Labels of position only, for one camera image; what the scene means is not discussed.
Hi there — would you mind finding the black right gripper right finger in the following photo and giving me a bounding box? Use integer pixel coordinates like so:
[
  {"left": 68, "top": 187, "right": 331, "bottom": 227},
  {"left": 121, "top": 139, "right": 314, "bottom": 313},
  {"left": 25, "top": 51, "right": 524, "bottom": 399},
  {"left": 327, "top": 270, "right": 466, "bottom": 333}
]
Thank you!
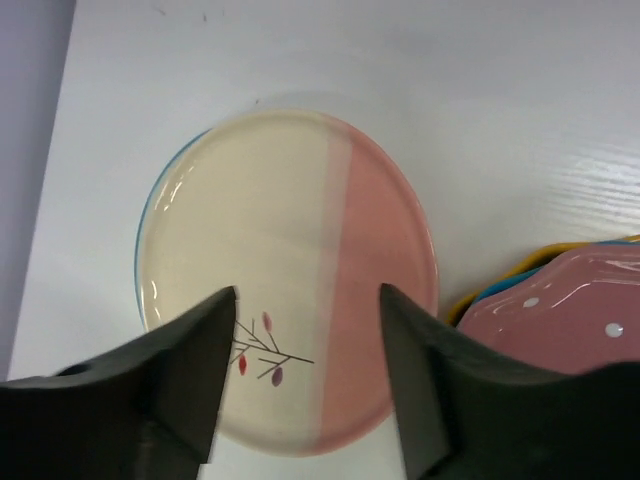
[{"left": 379, "top": 284, "right": 639, "bottom": 479}]

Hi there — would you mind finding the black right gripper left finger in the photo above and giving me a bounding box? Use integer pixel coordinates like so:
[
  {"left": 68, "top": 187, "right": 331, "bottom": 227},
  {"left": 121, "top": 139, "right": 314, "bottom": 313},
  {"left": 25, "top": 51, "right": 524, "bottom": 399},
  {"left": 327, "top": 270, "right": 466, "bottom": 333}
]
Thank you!
[{"left": 1, "top": 287, "right": 236, "bottom": 479}]

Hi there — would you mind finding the maroon dotted plate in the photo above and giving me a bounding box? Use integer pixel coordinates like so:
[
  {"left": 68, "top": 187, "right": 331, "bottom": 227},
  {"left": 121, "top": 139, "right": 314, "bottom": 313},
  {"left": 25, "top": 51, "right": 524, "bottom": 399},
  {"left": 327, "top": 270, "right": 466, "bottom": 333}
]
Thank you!
[{"left": 457, "top": 243, "right": 639, "bottom": 374}]

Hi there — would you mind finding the yellow dotted plate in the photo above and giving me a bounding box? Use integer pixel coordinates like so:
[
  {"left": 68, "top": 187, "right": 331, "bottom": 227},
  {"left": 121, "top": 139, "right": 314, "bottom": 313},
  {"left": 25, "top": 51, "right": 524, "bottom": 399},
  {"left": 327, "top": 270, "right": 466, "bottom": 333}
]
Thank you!
[{"left": 446, "top": 235, "right": 639, "bottom": 326}]

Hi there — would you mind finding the pink plate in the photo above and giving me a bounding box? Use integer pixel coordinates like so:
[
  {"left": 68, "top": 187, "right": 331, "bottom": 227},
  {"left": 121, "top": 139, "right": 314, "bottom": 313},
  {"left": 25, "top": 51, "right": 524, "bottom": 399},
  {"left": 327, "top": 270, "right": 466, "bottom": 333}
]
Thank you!
[{"left": 142, "top": 109, "right": 439, "bottom": 456}]

